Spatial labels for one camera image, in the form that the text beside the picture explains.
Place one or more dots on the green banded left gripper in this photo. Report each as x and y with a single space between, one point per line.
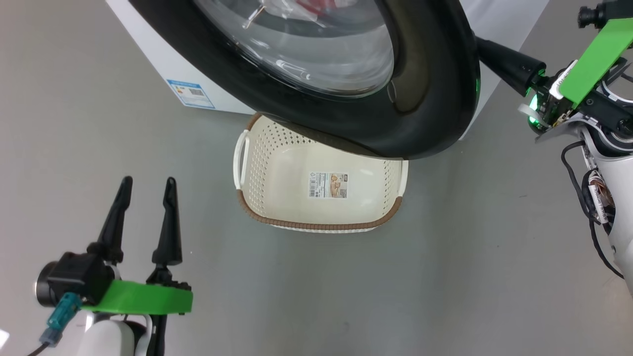
143 299

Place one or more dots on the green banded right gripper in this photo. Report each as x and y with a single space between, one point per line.
593 64

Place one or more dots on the black round glass washer door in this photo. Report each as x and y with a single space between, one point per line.
435 99

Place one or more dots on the red white sports jersey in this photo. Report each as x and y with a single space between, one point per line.
319 5

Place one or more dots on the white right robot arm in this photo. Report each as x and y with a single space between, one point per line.
623 198

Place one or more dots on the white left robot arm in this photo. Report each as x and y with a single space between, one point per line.
106 341

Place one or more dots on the cream brown-rimmed laundry basket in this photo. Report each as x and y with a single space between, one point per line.
296 188

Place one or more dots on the white washing machine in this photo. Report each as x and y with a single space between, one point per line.
163 54

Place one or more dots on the barcode sticker inside basket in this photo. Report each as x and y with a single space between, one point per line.
328 185

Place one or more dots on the blue energy label sticker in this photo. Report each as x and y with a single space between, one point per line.
190 94

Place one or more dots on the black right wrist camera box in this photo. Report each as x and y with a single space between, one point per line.
613 10

